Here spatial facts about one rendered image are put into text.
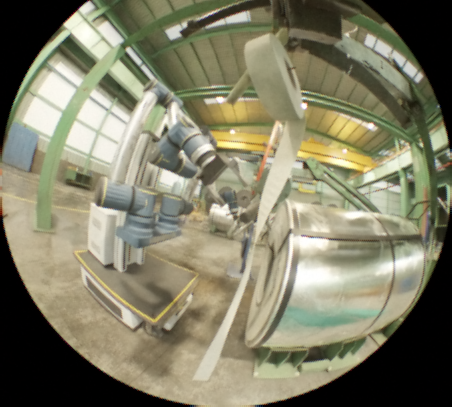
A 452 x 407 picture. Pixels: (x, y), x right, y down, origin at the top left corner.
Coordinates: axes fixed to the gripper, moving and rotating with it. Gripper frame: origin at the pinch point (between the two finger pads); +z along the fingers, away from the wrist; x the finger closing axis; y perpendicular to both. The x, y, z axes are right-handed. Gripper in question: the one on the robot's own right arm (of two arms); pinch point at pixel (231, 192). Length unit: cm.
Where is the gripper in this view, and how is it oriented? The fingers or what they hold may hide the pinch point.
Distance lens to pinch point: 51.8
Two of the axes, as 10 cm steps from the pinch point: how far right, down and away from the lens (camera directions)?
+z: 6.1, 7.7, -1.9
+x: 6.2, -6.1, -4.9
